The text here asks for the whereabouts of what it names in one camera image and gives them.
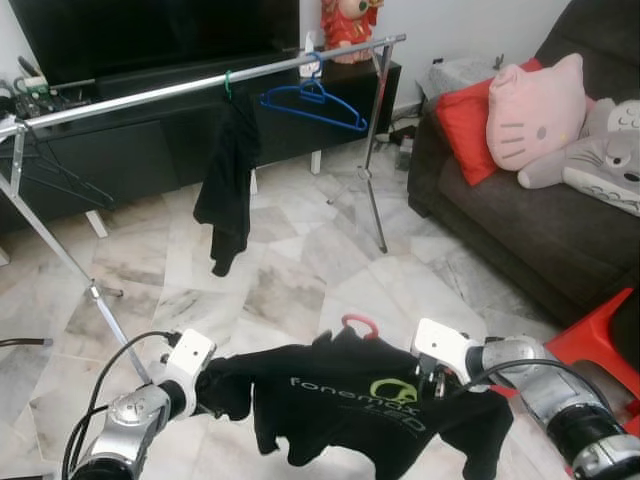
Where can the red plastic clothes hanger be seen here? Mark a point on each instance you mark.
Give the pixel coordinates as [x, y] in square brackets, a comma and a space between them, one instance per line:
[360, 317]

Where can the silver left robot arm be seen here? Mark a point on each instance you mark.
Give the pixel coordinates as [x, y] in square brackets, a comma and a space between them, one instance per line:
[130, 430]

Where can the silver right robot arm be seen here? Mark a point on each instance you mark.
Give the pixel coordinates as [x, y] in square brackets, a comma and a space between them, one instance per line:
[560, 400]

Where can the blue plastic clothes hanger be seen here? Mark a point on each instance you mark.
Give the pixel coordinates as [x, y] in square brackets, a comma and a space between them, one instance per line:
[313, 90]

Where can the green clothes hanger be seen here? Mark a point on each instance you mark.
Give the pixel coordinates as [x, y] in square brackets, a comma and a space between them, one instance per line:
[228, 85]

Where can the red plastic stool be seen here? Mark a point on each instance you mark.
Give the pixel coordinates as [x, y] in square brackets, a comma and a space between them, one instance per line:
[590, 345]

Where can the dark grey fabric sofa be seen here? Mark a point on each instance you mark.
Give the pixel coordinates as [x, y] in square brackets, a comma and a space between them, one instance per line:
[520, 230]

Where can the black plastic bucket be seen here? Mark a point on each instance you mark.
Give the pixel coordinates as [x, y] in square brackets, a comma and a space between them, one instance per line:
[628, 330]

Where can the white floor power strip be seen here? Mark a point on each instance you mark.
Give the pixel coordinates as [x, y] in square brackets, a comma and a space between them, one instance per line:
[405, 150]

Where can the red cushion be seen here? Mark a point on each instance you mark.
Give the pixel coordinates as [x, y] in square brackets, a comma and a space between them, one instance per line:
[465, 130]

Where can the grey Totoro plush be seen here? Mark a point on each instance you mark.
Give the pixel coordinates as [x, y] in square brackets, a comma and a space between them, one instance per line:
[600, 170]

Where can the pink cat face pillow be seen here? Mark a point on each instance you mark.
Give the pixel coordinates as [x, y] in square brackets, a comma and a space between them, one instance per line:
[535, 120]

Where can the grey speckled covered box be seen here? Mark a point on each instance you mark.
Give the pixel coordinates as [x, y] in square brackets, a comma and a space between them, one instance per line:
[460, 72]

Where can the white tissue box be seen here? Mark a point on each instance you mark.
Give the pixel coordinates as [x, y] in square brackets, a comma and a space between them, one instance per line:
[311, 66]

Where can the red robed deity statue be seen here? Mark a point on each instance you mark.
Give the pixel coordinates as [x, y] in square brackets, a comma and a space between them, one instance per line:
[350, 25]

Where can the silver metal clothes rack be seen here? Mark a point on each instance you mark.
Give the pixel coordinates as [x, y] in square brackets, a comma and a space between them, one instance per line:
[150, 95]

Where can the black flat screen television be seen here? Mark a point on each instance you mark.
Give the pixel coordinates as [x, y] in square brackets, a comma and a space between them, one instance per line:
[150, 35]

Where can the electronics board cluster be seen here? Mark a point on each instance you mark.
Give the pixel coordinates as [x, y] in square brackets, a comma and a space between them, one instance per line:
[30, 100]

